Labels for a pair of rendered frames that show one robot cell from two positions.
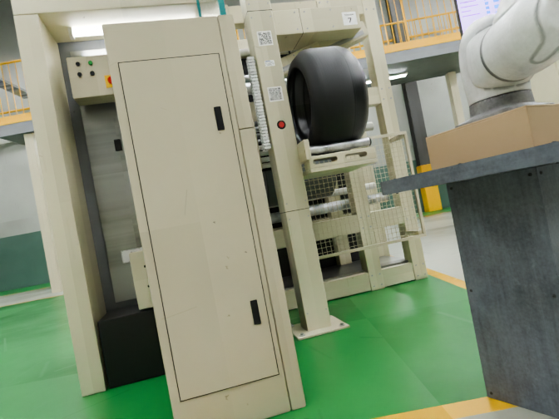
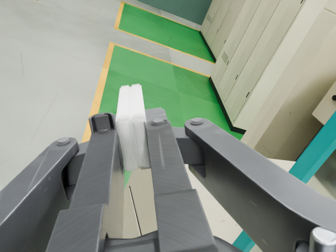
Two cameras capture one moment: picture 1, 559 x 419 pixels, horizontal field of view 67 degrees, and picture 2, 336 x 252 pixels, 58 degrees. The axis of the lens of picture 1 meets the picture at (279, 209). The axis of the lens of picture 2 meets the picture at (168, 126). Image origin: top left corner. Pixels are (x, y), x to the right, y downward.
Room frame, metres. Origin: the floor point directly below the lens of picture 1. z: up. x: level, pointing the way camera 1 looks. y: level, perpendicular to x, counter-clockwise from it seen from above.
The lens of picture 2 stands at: (1.10, -0.17, 1.69)
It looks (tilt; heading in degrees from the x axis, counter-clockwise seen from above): 30 degrees down; 73
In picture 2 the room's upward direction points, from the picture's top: 24 degrees clockwise
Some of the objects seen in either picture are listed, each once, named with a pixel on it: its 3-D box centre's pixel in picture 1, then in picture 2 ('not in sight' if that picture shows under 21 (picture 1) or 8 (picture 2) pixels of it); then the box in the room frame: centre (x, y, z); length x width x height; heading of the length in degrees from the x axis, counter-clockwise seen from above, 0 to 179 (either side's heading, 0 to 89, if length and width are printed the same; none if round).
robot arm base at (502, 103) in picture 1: (507, 109); not in sight; (1.15, -0.66, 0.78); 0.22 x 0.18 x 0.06; 110
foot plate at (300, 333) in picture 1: (316, 325); not in sight; (2.19, -0.07, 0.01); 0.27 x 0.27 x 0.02; 13
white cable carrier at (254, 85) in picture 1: (259, 103); not in sight; (2.14, 0.00, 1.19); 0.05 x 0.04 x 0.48; 13
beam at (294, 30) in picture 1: (306, 29); not in sight; (2.58, -0.37, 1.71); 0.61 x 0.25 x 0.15; 103
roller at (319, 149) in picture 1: (338, 145); not in sight; (2.13, -0.35, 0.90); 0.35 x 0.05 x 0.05; 103
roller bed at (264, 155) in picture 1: (269, 145); not in sight; (2.58, -0.02, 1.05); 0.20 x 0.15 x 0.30; 103
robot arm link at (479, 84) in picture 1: (493, 58); not in sight; (1.13, -0.64, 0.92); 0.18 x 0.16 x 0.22; 178
